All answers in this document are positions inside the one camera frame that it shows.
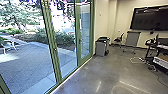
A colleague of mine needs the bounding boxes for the green framed glass door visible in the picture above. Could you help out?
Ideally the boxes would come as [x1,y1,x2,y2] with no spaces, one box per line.
[73,0,96,67]

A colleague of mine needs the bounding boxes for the grey trash bin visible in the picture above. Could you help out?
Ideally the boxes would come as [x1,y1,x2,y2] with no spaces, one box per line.
[98,35,112,56]
[95,38,109,57]

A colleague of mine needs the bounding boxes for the green framed glass window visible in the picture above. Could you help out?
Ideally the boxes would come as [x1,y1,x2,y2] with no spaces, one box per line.
[41,0,83,90]
[0,0,63,94]

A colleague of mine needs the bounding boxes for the green hedge bush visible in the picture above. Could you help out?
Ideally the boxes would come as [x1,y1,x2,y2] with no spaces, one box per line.
[35,27,76,52]

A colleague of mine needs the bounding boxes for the black visitor chair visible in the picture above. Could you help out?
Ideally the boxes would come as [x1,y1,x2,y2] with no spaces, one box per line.
[112,31,126,48]

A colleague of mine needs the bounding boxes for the leafy tree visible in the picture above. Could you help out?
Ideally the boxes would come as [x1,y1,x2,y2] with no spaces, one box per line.
[0,0,43,33]

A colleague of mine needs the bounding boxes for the black wheeled cart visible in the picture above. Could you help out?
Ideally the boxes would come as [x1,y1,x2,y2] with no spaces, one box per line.
[144,32,168,71]

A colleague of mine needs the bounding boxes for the pale outdoor bench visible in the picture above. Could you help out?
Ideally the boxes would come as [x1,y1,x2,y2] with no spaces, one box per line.
[0,37,18,55]

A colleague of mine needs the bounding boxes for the large black wall screen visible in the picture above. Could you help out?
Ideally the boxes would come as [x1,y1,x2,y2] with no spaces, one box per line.
[129,4,168,32]

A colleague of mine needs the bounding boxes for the black floor cable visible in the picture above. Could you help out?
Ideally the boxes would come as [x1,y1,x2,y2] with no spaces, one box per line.
[146,62,168,88]

